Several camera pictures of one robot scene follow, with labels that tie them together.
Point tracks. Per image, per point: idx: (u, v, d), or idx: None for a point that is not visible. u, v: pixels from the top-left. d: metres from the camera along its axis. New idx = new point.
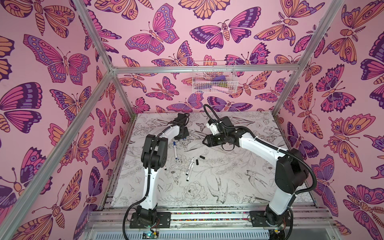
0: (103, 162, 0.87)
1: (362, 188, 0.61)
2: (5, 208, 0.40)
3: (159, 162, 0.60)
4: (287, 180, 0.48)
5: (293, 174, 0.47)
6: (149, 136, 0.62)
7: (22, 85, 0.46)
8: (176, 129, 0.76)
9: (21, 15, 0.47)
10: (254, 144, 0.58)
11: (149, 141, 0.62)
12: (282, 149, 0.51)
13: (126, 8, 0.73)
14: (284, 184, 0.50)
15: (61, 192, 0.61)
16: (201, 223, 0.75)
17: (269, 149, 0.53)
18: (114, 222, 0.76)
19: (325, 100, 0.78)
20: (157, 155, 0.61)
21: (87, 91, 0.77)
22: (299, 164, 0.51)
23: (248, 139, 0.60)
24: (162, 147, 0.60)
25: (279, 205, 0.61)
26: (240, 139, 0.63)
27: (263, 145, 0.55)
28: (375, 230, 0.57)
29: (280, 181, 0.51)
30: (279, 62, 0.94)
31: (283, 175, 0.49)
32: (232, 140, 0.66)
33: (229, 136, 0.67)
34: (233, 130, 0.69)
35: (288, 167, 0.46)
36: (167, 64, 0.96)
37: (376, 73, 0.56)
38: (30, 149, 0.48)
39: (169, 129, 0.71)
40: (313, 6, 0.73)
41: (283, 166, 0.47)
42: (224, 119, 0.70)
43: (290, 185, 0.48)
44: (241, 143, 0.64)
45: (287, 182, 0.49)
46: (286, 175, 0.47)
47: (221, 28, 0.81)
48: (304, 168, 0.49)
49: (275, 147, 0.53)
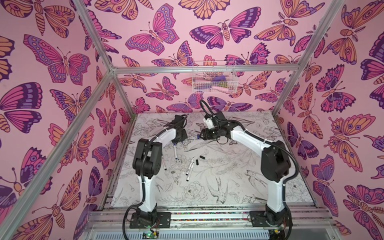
0: (103, 162, 0.87)
1: (362, 188, 0.61)
2: (5, 208, 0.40)
3: (151, 169, 0.55)
4: (270, 169, 0.53)
5: (277, 164, 0.52)
6: (142, 140, 0.57)
7: (22, 85, 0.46)
8: (172, 133, 0.71)
9: (21, 15, 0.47)
10: (243, 136, 0.63)
11: (142, 146, 0.56)
12: (268, 140, 0.56)
13: (127, 8, 0.73)
14: (268, 173, 0.55)
15: (61, 192, 0.61)
16: (201, 223, 0.74)
17: (256, 140, 0.57)
18: (114, 222, 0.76)
19: (325, 100, 0.78)
20: (149, 162, 0.56)
21: (87, 92, 0.77)
22: (283, 155, 0.56)
23: (238, 132, 0.64)
24: (156, 152, 0.55)
25: (274, 200, 0.63)
26: (231, 132, 0.68)
27: (252, 137, 0.59)
28: (375, 230, 0.57)
29: (266, 171, 0.56)
30: (279, 62, 0.94)
31: (267, 164, 0.54)
32: (223, 133, 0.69)
33: (221, 129, 0.71)
34: (226, 123, 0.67)
35: (271, 156, 0.51)
36: (167, 64, 0.96)
37: (376, 73, 0.56)
38: (30, 149, 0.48)
39: (164, 132, 0.66)
40: (313, 6, 0.73)
41: (267, 155, 0.51)
42: (217, 113, 0.74)
43: (273, 174, 0.53)
44: (232, 135, 0.69)
45: (270, 171, 0.54)
46: (270, 164, 0.52)
47: (221, 28, 0.81)
48: (286, 158, 0.54)
49: (262, 138, 0.57)
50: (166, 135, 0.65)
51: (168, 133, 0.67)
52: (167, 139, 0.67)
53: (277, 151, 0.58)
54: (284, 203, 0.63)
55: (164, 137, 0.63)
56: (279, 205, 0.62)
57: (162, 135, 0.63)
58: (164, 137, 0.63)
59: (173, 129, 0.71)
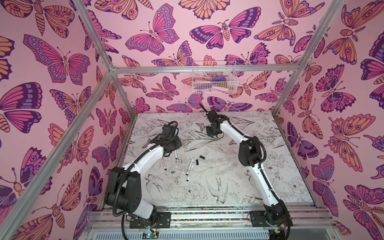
0: (103, 162, 0.87)
1: (362, 188, 0.61)
2: (5, 208, 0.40)
3: (127, 205, 0.44)
4: (245, 157, 0.68)
5: (250, 154, 0.68)
6: (116, 170, 0.46)
7: (22, 85, 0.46)
8: (157, 152, 0.59)
9: (21, 15, 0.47)
10: (229, 128, 0.77)
11: (115, 178, 0.45)
12: (246, 135, 0.71)
13: (126, 8, 0.73)
14: (243, 160, 0.71)
15: (61, 192, 0.61)
16: (201, 223, 0.74)
17: (237, 134, 0.72)
18: (114, 222, 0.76)
19: (325, 100, 0.78)
20: (124, 195, 0.44)
21: (87, 92, 0.77)
22: (256, 147, 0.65)
23: (226, 125, 0.78)
24: (131, 184, 0.44)
25: (263, 192, 0.69)
26: (221, 124, 0.81)
27: (234, 130, 0.74)
28: (375, 230, 0.57)
29: (241, 158, 0.72)
30: (279, 62, 0.94)
31: (242, 153, 0.70)
32: (214, 125, 0.85)
33: (213, 121, 0.85)
34: (217, 116, 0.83)
35: (245, 147, 0.66)
36: (167, 64, 0.96)
37: (376, 73, 0.57)
38: (30, 149, 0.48)
39: (147, 154, 0.55)
40: (313, 6, 0.73)
41: (243, 146, 0.66)
42: (211, 111, 0.90)
43: (246, 161, 0.68)
44: (222, 127, 0.82)
45: (244, 159, 0.69)
46: (245, 154, 0.67)
47: (221, 28, 0.81)
48: (259, 151, 0.71)
49: (241, 133, 0.72)
50: (150, 157, 0.55)
51: (152, 155, 0.56)
52: (151, 161, 0.56)
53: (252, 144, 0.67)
54: (274, 194, 0.67)
55: (146, 161, 0.52)
56: (270, 197, 0.66)
57: (144, 159, 0.52)
58: (147, 160, 0.53)
59: (159, 147, 0.60)
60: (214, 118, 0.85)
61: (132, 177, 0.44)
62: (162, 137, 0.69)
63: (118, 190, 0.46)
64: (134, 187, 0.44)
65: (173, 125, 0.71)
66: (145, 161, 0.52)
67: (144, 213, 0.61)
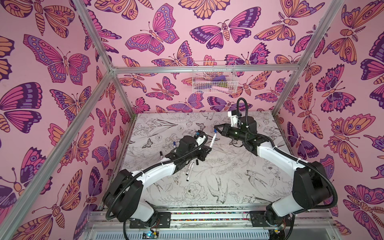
0: (103, 162, 0.87)
1: (362, 188, 0.61)
2: (5, 208, 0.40)
3: (120, 212, 0.42)
4: (305, 194, 0.45)
5: (314, 189, 0.44)
6: (123, 173, 0.46)
7: (22, 85, 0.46)
8: (169, 168, 0.58)
9: (21, 15, 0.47)
10: (271, 152, 0.57)
11: (120, 180, 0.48)
12: (301, 160, 0.49)
13: (126, 8, 0.73)
14: (303, 200, 0.46)
15: (61, 192, 0.61)
16: (201, 223, 0.75)
17: (288, 159, 0.50)
18: (114, 222, 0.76)
19: (325, 100, 0.78)
20: (121, 202, 0.43)
21: (87, 92, 0.77)
22: (321, 180, 0.47)
23: (266, 148, 0.59)
24: (131, 193, 0.43)
25: (285, 210, 0.60)
26: (259, 147, 0.62)
27: (281, 154, 0.53)
28: (375, 230, 0.57)
29: (298, 195, 0.48)
30: (279, 62, 0.94)
31: (301, 188, 0.46)
32: (249, 148, 0.66)
33: (247, 144, 0.66)
34: (253, 138, 0.65)
35: (307, 178, 0.44)
36: (167, 64, 0.96)
37: (376, 73, 0.57)
38: (30, 149, 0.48)
39: (158, 167, 0.54)
40: (313, 6, 0.73)
41: (301, 176, 0.44)
42: (251, 123, 0.64)
43: (310, 202, 0.44)
44: (258, 151, 0.63)
45: (304, 196, 0.45)
46: (304, 188, 0.45)
47: (221, 28, 0.81)
48: (326, 185, 0.45)
49: (294, 158, 0.50)
50: (160, 171, 0.54)
51: (162, 169, 0.55)
52: (160, 175, 0.56)
53: (314, 174, 0.49)
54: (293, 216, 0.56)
55: (154, 174, 0.52)
56: (282, 213, 0.62)
57: (153, 171, 0.52)
58: (155, 174, 0.52)
59: (172, 164, 0.59)
60: (250, 141, 0.65)
61: (134, 186, 0.43)
62: (178, 153, 0.67)
63: (118, 194, 0.46)
64: (134, 196, 0.44)
65: (191, 143, 0.65)
66: (153, 174, 0.51)
67: (143, 216, 0.61)
